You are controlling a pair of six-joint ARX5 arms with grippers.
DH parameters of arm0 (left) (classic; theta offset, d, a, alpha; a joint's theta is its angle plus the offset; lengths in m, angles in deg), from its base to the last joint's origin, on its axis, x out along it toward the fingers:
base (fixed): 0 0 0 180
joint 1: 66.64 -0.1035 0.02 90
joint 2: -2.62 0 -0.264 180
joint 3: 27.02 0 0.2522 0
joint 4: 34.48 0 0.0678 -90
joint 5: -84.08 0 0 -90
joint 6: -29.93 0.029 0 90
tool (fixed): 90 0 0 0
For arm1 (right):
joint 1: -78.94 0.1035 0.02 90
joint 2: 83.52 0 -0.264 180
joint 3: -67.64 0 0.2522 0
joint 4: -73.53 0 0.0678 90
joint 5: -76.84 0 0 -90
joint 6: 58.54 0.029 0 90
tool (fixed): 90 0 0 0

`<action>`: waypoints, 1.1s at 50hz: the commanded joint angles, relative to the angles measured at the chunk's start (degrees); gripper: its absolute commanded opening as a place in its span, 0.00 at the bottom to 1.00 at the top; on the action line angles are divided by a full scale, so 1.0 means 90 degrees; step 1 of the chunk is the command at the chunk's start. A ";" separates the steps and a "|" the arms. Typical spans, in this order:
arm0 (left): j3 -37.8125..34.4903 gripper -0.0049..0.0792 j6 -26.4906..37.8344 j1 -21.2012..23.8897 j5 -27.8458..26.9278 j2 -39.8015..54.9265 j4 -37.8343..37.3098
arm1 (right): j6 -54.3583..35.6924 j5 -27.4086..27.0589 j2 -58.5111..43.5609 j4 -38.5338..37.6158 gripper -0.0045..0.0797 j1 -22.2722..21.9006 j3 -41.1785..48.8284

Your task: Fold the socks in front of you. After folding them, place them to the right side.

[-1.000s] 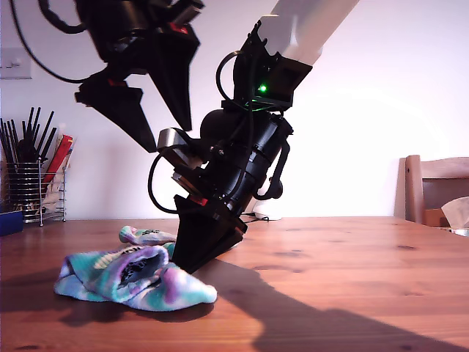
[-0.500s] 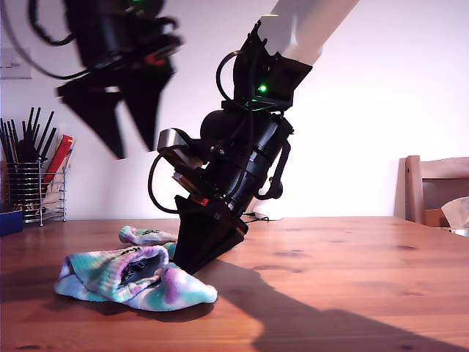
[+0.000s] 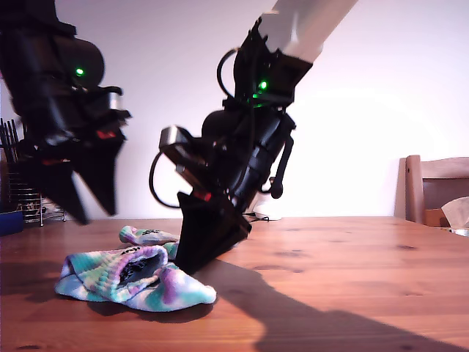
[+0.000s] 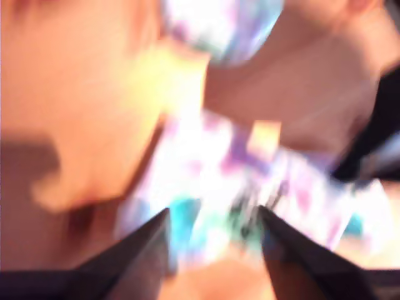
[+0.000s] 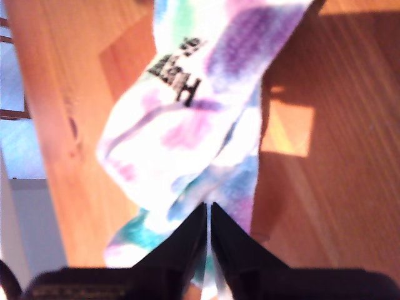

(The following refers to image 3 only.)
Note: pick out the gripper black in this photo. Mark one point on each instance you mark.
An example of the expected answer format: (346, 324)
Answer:
(91, 132)
(249, 183)

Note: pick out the tie-dye Hugging Face sock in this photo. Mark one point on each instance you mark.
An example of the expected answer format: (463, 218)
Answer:
(110, 289)
(146, 236)

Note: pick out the black chopstick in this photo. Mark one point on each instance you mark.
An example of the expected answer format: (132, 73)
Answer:
(4, 139)
(15, 135)
(25, 130)
(10, 141)

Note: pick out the dark blue container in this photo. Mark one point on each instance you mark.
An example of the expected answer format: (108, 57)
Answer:
(11, 223)

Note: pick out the brown wooden chair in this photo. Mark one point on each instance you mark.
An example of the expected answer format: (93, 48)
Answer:
(414, 190)

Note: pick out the grey tissue box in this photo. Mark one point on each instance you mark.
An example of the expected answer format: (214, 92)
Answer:
(461, 232)

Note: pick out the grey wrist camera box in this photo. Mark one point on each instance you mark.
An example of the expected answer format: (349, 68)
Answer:
(115, 100)
(172, 137)

